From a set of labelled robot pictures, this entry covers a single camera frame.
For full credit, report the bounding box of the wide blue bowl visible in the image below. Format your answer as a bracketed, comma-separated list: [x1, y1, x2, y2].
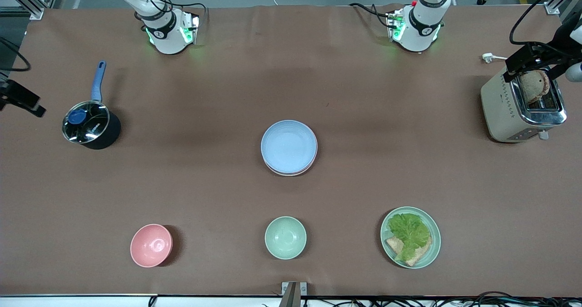
[261, 120, 318, 174]

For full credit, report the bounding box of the wide pink bowl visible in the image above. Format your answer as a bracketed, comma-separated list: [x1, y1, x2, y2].
[264, 161, 317, 177]

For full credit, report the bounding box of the round toast slice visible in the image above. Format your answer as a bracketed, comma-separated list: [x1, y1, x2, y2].
[520, 70, 551, 105]

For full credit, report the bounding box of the beige and chrome toaster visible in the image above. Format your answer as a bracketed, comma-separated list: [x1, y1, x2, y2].
[481, 68, 568, 143]

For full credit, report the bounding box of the glass lid with blue knob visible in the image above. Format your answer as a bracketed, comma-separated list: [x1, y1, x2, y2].
[62, 101, 110, 144]

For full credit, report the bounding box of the small deep pink bowl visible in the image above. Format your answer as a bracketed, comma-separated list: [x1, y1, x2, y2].
[130, 224, 173, 268]

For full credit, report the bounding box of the green lettuce leaf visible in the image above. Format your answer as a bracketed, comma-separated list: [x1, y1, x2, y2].
[388, 213, 431, 262]

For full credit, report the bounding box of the green plate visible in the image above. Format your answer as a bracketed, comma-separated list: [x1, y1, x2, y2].
[380, 206, 442, 269]

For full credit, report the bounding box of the brown bread slice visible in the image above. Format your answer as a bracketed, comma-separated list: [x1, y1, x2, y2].
[386, 235, 432, 267]

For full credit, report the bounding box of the small deep green bowl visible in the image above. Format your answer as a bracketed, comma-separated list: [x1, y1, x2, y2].
[265, 216, 307, 260]

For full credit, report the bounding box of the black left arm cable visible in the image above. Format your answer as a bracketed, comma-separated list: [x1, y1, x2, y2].
[509, 0, 574, 45]

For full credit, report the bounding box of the black saucepan with blue handle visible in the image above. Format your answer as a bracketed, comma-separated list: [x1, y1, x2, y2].
[62, 60, 122, 151]

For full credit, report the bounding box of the black left base cable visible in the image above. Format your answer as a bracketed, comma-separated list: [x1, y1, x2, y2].
[349, 2, 392, 28]

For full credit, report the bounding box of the black base cable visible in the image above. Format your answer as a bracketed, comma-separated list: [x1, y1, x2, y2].
[349, 2, 392, 28]
[171, 3, 208, 25]

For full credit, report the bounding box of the black right base cable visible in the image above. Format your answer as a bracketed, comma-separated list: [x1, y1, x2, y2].
[171, 3, 208, 25]

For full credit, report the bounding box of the black cable bundle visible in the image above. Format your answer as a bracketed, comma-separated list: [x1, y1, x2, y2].
[300, 292, 582, 307]

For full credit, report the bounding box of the metal mounting bracket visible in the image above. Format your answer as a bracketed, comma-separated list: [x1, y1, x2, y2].
[280, 282, 308, 307]

